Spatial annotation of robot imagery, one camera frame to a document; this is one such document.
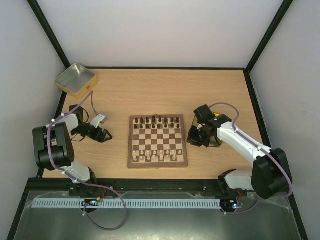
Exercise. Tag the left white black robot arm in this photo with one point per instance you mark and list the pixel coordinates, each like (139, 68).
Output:
(54, 151)

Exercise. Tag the black frame post left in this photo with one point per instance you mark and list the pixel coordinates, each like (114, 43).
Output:
(39, 14)

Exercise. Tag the black frame post right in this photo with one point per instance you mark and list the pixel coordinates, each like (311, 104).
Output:
(277, 19)

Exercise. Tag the black frame post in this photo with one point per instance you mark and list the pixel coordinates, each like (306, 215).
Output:
(277, 19)
(39, 14)

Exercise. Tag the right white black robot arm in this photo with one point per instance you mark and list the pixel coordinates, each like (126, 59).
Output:
(267, 178)

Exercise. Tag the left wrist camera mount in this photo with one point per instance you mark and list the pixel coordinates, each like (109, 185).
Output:
(98, 119)

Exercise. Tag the gold tin with white pieces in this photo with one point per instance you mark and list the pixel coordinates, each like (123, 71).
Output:
(214, 125)

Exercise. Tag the wooden chess board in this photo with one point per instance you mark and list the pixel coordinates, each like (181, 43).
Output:
(157, 141)

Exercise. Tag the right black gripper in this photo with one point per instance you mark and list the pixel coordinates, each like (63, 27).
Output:
(196, 136)

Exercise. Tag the slotted grey cable duct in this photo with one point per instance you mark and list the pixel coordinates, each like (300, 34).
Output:
(73, 203)

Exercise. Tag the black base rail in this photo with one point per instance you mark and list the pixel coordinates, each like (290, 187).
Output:
(206, 188)

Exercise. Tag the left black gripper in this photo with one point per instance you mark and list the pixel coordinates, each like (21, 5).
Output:
(100, 133)

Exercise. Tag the empty gold square tin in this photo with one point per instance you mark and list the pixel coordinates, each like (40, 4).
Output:
(77, 81)

